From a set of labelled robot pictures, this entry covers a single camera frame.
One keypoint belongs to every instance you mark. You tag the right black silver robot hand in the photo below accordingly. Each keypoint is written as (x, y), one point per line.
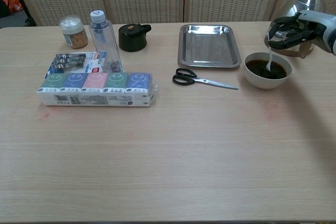
(317, 27)

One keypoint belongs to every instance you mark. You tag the white plastic spoon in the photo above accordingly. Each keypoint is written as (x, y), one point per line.
(270, 58)

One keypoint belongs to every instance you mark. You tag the white bowl of dark liquid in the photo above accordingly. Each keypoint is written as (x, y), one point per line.
(262, 82)

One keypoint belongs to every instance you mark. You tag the stainless steel tray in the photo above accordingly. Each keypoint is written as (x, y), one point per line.
(208, 45)

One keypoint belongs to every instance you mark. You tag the small black teapot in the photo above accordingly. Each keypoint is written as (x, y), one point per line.
(131, 39)

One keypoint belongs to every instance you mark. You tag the clear plastic water bottle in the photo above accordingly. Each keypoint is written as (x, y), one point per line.
(105, 40)

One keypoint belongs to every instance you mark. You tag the multicolour tissue packets bundle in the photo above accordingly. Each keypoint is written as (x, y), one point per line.
(97, 90)

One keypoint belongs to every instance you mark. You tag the glass jar with white lid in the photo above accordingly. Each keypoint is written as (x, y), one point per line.
(76, 35)

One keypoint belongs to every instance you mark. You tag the binder clips blister pack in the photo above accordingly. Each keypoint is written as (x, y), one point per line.
(71, 62)

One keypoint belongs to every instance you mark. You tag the orange bag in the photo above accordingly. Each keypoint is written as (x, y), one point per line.
(11, 2)

